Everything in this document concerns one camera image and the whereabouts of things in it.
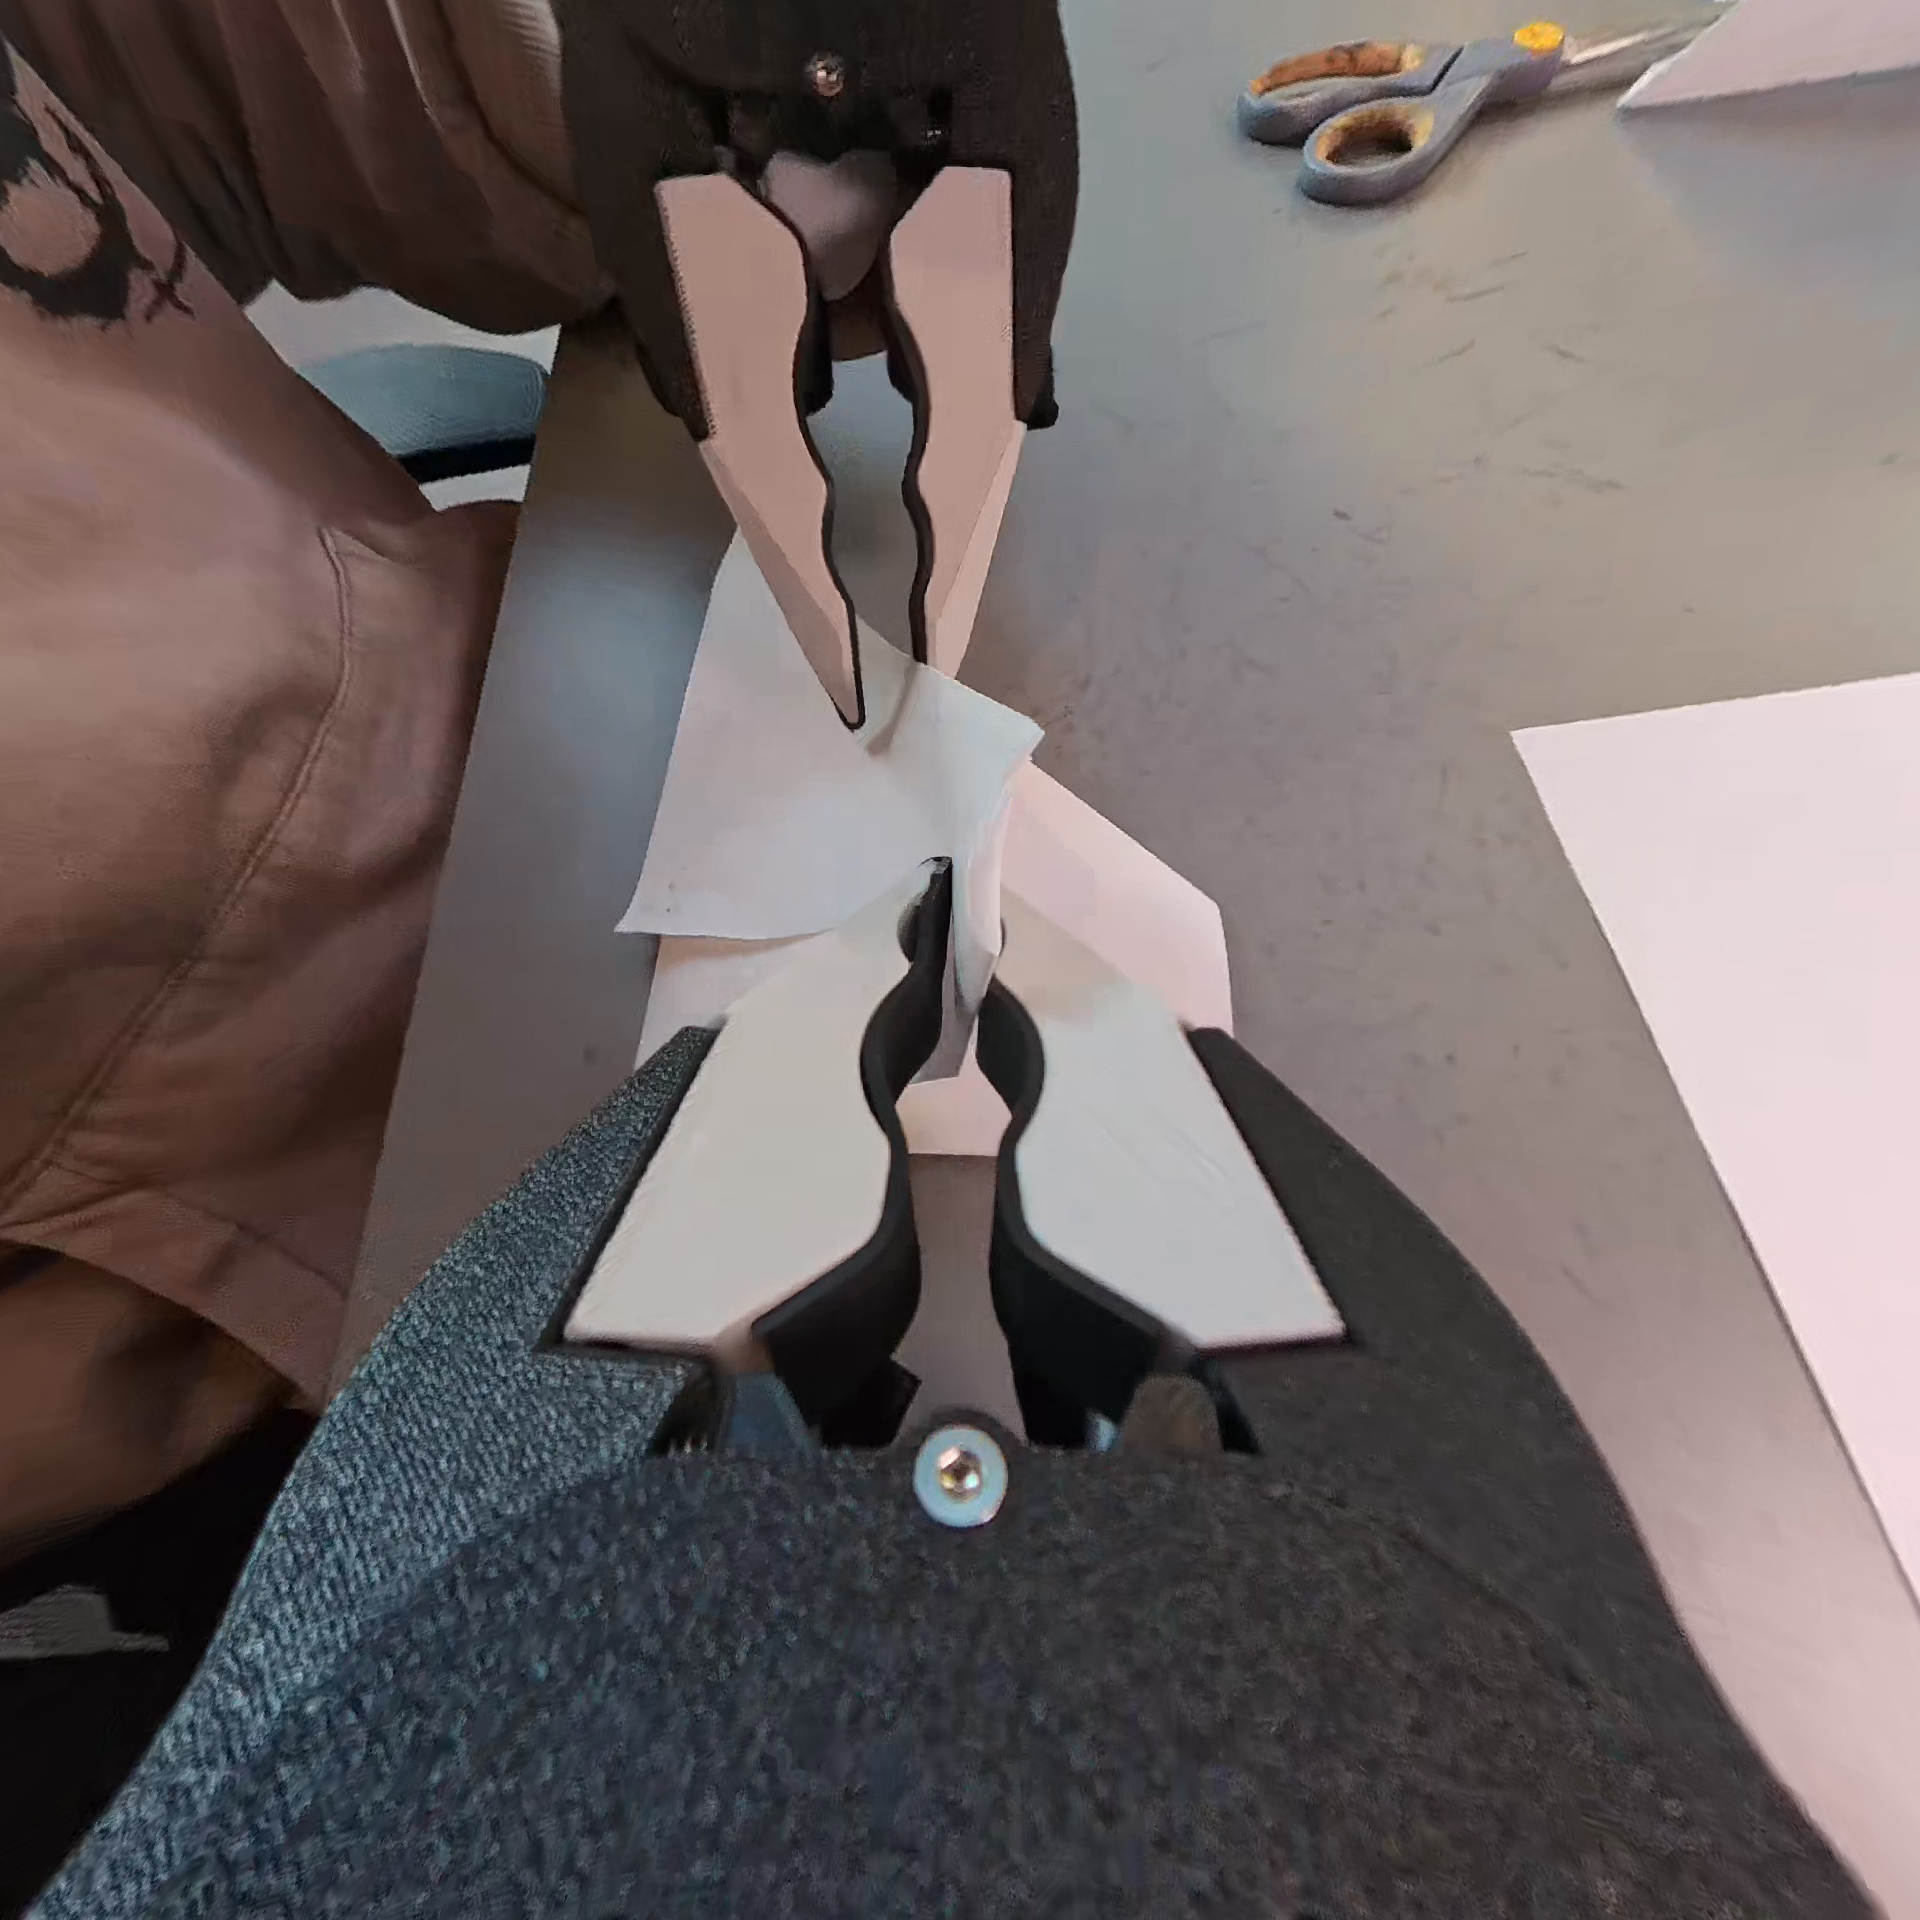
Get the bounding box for person's left forearm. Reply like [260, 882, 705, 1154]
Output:
[30, 0, 619, 332]

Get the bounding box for person's beige sweatshirt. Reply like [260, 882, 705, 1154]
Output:
[0, 30, 528, 1562]

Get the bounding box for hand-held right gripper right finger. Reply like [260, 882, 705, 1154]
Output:
[972, 976, 1350, 1452]

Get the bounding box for folded white paper sheet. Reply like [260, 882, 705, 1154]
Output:
[1617, 0, 1920, 114]

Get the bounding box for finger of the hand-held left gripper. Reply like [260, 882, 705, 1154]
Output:
[657, 170, 874, 733]
[885, 162, 1033, 671]

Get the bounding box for grey orange scissors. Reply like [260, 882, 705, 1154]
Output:
[1236, 18, 1729, 208]

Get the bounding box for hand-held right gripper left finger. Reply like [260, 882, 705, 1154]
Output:
[565, 858, 957, 1432]

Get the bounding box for white paper sheet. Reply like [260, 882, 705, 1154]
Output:
[1512, 674, 1920, 1605]
[616, 533, 1234, 1160]
[1617, 0, 1920, 114]

